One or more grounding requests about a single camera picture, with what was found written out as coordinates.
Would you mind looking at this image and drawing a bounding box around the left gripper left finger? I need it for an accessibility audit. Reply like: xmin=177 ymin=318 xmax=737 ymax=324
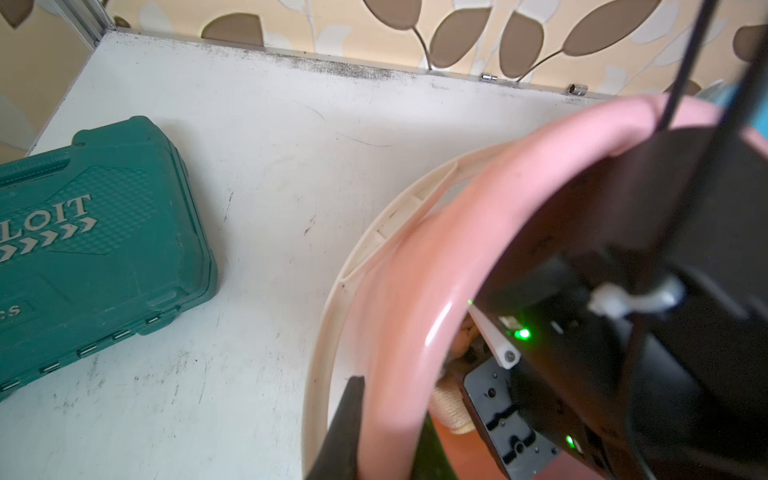
xmin=305 ymin=376 xmax=365 ymax=480

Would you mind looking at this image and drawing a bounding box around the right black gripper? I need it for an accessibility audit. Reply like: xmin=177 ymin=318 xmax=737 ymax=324
xmin=458 ymin=356 xmax=600 ymax=479

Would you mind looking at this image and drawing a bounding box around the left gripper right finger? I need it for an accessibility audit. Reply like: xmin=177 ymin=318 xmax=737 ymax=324
xmin=410 ymin=416 xmax=458 ymax=480

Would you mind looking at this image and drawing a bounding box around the pink plastic bucket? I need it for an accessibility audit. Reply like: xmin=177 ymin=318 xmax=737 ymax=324
xmin=299 ymin=92 xmax=768 ymax=480

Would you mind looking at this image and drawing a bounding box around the beige cleaning cloth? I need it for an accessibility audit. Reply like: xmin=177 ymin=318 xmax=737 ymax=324
xmin=428 ymin=314 xmax=479 ymax=435

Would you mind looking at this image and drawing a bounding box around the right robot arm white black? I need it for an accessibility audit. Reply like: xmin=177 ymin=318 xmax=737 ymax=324
xmin=460 ymin=1 xmax=767 ymax=479

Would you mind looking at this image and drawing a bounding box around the green tool case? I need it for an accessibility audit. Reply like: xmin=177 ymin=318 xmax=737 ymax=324
xmin=1 ymin=116 xmax=218 ymax=397

